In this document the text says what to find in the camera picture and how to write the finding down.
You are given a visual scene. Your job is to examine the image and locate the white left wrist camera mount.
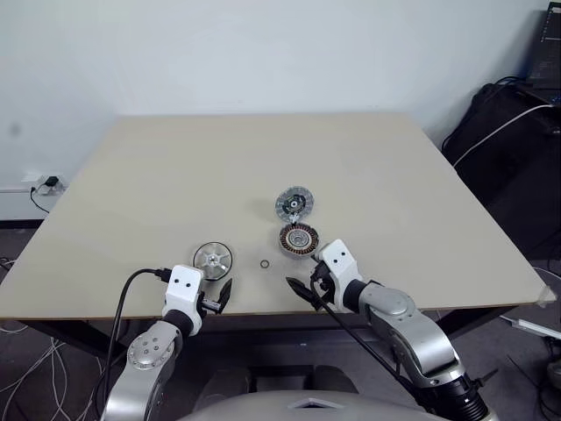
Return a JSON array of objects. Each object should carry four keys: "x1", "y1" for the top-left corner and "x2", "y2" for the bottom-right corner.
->
[{"x1": 161, "y1": 264, "x2": 206, "y2": 326}]

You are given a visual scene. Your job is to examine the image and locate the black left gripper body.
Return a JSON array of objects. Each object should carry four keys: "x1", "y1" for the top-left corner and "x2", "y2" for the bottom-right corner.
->
[{"x1": 199, "y1": 293, "x2": 223, "y2": 316}]

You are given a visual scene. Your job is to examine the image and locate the black adapter cable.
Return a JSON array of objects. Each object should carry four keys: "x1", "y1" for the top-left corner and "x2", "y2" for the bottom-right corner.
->
[{"x1": 29, "y1": 185, "x2": 50, "y2": 215}]

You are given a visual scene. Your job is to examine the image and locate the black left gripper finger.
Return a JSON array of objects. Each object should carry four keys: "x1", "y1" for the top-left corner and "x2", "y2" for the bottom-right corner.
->
[{"x1": 216, "y1": 277, "x2": 234, "y2": 315}]

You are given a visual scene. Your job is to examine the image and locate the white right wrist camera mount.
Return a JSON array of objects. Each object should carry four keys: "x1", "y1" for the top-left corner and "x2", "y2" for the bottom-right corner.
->
[{"x1": 314, "y1": 239, "x2": 366, "y2": 304}]

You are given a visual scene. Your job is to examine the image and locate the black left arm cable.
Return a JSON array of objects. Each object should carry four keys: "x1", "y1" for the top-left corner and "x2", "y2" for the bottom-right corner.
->
[{"x1": 98, "y1": 266, "x2": 173, "y2": 421}]

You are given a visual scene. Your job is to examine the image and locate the black bag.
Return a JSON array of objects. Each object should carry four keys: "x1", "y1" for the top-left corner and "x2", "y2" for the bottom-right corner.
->
[{"x1": 441, "y1": 82, "x2": 561, "y2": 260}]

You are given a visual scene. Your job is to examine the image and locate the white floor cables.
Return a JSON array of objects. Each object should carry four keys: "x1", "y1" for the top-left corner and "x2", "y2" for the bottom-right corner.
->
[{"x1": 0, "y1": 256, "x2": 119, "y2": 421}]

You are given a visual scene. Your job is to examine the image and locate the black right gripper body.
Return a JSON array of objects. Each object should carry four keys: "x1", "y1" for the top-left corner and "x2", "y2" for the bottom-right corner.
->
[{"x1": 309, "y1": 260, "x2": 337, "y2": 304}]

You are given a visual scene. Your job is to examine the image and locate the clear tape on table corner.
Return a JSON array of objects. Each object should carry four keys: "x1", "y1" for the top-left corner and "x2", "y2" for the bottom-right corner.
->
[{"x1": 536, "y1": 284, "x2": 558, "y2": 309}]

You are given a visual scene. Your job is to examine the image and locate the grey geared motor base disc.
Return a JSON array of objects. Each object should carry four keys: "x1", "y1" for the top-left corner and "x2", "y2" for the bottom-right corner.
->
[{"x1": 274, "y1": 185, "x2": 316, "y2": 221}]

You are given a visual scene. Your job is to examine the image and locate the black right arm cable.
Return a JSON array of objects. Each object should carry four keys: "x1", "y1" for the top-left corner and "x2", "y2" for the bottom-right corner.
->
[{"x1": 309, "y1": 280, "x2": 424, "y2": 411}]

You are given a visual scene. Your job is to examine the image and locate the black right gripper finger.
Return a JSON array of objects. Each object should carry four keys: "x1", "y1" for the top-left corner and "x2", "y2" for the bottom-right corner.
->
[{"x1": 285, "y1": 275, "x2": 328, "y2": 310}]

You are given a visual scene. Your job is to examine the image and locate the white cable on bag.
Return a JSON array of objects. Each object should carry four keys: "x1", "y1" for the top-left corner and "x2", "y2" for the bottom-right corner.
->
[{"x1": 452, "y1": 103, "x2": 554, "y2": 168}]

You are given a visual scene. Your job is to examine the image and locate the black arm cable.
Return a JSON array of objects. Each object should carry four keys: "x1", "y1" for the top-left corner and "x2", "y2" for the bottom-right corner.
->
[
  {"x1": 309, "y1": 280, "x2": 424, "y2": 411},
  {"x1": 98, "y1": 266, "x2": 173, "y2": 421}
]

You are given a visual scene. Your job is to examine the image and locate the silver metal rotor disc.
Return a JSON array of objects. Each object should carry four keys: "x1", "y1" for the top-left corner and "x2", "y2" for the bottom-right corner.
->
[{"x1": 192, "y1": 241, "x2": 234, "y2": 282}]

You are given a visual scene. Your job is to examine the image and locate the black table frame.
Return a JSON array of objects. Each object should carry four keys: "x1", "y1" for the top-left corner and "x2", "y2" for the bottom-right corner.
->
[{"x1": 8, "y1": 302, "x2": 527, "y2": 378}]

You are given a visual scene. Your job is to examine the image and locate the silver robot torso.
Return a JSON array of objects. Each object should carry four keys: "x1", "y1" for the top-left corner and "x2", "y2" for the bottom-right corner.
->
[{"x1": 173, "y1": 389, "x2": 439, "y2": 421}]

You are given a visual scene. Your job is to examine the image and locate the wall power outlet plug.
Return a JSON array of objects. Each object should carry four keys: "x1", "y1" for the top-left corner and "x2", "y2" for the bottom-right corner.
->
[{"x1": 20, "y1": 172, "x2": 69, "y2": 195}]

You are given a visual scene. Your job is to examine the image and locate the copper wound motor stator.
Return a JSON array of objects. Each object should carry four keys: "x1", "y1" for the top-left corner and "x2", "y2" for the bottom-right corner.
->
[{"x1": 277, "y1": 222, "x2": 323, "y2": 261}]

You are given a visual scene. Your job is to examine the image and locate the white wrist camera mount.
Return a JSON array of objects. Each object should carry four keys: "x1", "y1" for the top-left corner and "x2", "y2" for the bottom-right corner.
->
[
  {"x1": 161, "y1": 264, "x2": 206, "y2": 326},
  {"x1": 314, "y1": 239, "x2": 366, "y2": 304}
]

